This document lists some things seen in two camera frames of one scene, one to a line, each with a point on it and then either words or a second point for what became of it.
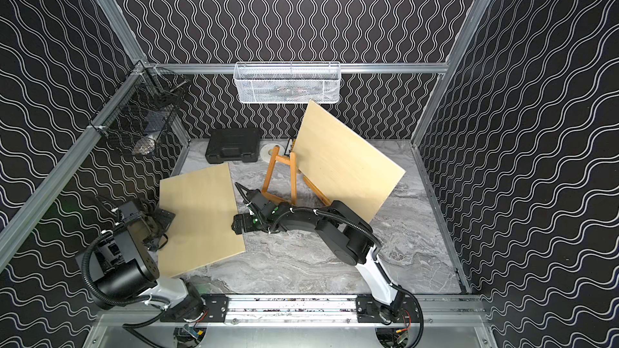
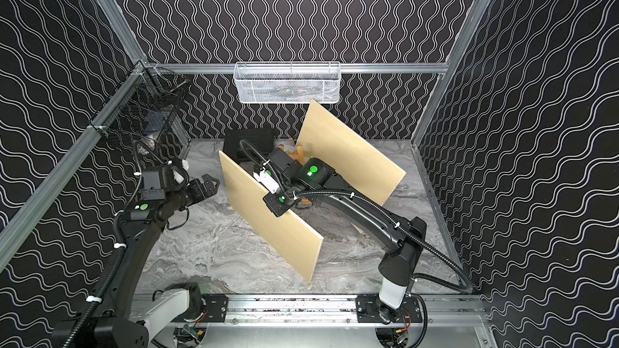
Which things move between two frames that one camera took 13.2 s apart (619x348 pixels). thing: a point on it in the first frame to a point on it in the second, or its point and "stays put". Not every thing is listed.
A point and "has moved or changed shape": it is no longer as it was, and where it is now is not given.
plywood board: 205,206 to 292,234
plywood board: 342,166 stays put
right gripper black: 236,224 to 271,205
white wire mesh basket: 288,82 stays put
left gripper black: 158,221 to 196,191
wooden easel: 291,159 has moved or changed shape
